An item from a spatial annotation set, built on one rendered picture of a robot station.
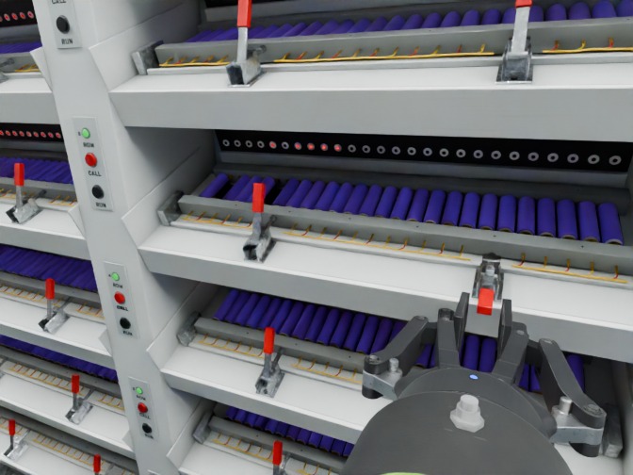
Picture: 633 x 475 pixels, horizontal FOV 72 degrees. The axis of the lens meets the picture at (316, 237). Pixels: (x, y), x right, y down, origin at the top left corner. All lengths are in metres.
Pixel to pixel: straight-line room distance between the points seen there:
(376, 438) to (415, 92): 0.31
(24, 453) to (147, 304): 0.71
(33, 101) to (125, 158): 0.16
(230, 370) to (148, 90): 0.40
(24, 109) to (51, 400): 0.60
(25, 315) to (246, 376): 0.48
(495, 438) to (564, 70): 0.34
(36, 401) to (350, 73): 0.91
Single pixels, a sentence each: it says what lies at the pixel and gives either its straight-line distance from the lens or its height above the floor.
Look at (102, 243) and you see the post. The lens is 0.69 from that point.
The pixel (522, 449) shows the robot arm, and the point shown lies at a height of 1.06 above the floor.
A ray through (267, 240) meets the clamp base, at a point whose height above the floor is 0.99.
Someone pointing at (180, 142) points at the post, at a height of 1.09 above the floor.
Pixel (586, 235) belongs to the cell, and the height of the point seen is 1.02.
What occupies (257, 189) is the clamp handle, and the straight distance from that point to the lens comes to 0.53.
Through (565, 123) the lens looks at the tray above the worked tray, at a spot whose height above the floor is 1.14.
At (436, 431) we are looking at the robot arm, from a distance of 0.17.
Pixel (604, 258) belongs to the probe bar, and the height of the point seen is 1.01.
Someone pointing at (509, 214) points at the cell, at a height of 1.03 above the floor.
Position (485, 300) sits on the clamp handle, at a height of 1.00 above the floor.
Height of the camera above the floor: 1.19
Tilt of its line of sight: 21 degrees down
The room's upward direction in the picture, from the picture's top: 2 degrees counter-clockwise
